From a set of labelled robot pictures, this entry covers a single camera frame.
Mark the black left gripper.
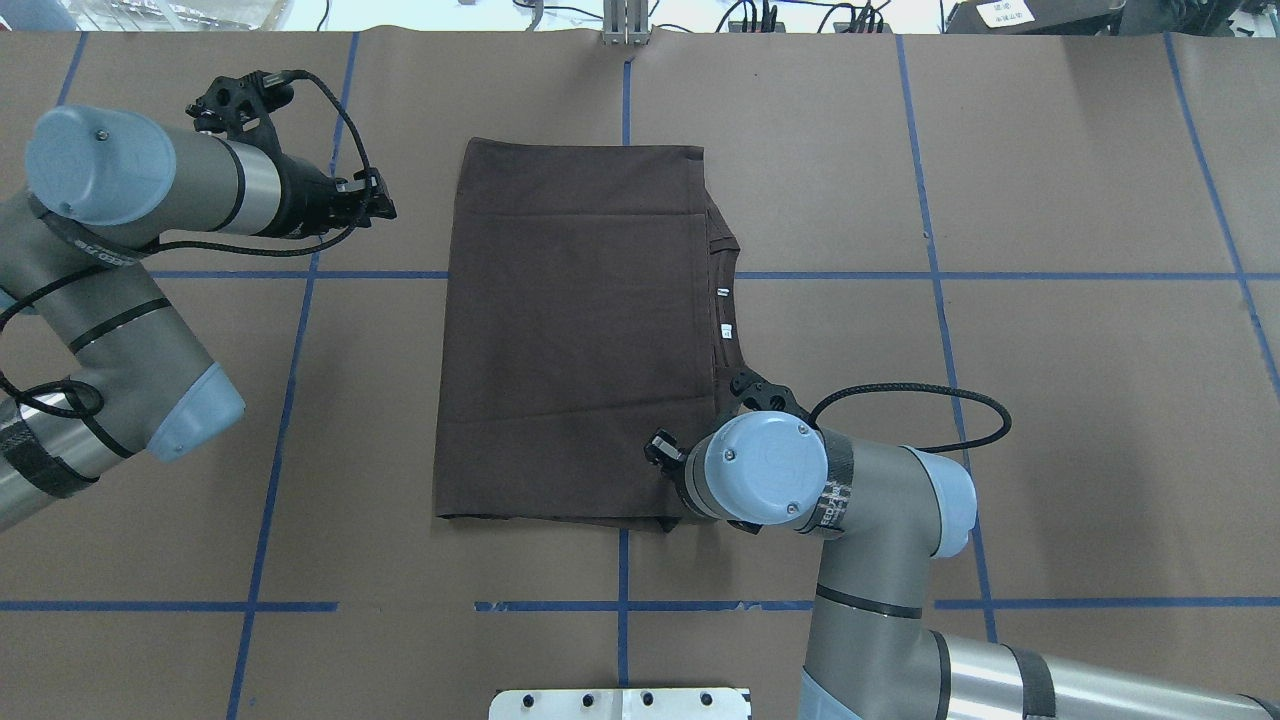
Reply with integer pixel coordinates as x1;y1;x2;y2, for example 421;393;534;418
270;154;397;240

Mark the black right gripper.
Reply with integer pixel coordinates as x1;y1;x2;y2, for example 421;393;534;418
644;428;713;521

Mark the dark brown t-shirt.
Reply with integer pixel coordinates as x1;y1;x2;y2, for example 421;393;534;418
433;137;746;532

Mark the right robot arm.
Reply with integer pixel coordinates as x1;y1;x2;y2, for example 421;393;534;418
644;411;1277;719

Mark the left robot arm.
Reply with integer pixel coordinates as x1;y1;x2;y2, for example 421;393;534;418
3;101;396;529

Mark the long blue tape line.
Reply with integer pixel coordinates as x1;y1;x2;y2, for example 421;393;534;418
893;35;998;642

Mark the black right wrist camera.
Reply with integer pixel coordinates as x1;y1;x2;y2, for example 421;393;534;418
730;368;812;421

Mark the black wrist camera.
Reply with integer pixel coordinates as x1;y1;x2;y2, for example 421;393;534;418
186;70;294;156
730;368;812;421

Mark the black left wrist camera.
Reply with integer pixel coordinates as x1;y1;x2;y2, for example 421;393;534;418
186;70;294;156

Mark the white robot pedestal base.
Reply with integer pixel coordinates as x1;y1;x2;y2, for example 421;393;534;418
488;687;753;719

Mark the aluminium frame post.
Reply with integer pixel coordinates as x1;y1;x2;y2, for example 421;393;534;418
600;0;654;47

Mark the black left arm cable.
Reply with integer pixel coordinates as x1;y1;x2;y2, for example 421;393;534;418
0;68;385;461

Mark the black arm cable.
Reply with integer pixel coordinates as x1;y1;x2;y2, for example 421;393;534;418
0;68;385;461
806;382;1012;455

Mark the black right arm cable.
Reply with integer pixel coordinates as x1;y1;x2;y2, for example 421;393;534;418
806;382;1012;455

